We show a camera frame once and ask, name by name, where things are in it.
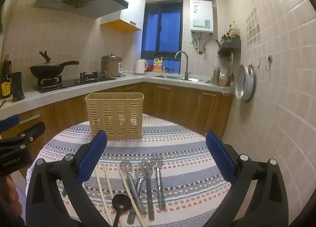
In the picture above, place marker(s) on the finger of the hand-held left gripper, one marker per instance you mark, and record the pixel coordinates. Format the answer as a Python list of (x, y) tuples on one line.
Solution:
[(32, 130), (9, 122)]

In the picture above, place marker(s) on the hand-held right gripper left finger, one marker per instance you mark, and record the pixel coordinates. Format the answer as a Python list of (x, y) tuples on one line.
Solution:
[(92, 153)]

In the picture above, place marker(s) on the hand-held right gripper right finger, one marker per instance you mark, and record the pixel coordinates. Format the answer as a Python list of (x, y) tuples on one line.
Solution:
[(219, 154)]

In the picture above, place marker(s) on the beige plastic utensil basket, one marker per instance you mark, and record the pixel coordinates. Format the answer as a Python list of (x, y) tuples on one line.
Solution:
[(114, 116)]

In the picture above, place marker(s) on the black plastic ladle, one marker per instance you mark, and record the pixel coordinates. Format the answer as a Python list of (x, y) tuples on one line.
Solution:
[(121, 203)]

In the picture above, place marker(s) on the hanging kitchen utensils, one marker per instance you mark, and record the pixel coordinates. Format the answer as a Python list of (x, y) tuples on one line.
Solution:
[(231, 69)]

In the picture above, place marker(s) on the person's left hand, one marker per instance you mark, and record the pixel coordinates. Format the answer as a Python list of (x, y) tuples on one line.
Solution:
[(8, 192)]

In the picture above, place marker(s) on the dark sauce bottle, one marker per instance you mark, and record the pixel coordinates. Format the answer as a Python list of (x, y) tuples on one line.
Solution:
[(5, 81)]

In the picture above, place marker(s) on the striped tablecloth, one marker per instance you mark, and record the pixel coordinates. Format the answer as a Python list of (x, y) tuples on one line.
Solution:
[(177, 148)]

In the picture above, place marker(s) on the wooden base cabinets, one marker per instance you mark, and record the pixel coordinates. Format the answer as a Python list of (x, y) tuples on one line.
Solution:
[(192, 103)]

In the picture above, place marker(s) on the black wok with lid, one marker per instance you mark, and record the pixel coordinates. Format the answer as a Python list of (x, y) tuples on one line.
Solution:
[(47, 70)]

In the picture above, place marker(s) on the black gas stove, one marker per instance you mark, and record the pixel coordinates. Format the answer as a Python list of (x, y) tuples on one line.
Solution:
[(71, 82)]

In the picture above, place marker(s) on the brown bag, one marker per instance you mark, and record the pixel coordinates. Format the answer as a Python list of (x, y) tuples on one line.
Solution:
[(222, 79)]

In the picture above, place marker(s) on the grey cylindrical container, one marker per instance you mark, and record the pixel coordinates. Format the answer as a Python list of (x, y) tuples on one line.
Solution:
[(216, 76)]

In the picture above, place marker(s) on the steel sink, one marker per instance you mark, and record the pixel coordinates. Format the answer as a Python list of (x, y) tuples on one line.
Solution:
[(177, 78)]

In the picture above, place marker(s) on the brown rice cooker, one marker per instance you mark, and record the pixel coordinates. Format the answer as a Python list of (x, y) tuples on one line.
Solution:
[(109, 66)]

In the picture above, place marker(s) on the metal kitchen faucet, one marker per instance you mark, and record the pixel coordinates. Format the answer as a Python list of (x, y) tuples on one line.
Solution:
[(185, 66)]

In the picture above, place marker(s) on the white electric kettle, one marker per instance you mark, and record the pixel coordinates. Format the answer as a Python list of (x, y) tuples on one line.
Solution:
[(140, 66)]

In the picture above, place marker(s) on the yellow detergent bottle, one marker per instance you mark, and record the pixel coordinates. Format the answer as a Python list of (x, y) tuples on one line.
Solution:
[(158, 65)]

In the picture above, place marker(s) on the water heater pipes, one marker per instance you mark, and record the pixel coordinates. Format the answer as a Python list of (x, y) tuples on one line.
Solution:
[(201, 42)]

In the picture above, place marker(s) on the group of seasoning bottles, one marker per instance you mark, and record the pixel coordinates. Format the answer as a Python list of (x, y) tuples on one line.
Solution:
[(233, 30)]

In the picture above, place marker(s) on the dark framed window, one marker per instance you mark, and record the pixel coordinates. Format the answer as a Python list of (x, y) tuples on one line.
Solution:
[(170, 29)]

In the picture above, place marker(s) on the white water heater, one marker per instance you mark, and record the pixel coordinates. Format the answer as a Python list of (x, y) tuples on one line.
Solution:
[(201, 14)]

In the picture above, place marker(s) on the metal wall hook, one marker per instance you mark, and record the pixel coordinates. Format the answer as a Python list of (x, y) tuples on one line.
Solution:
[(269, 60)]

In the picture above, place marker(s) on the dark wall spice rack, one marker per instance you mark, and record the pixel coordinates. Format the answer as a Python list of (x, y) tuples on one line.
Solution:
[(230, 45)]

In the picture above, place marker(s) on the white wall cabinet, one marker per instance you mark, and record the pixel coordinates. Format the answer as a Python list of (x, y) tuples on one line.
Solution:
[(129, 5)]

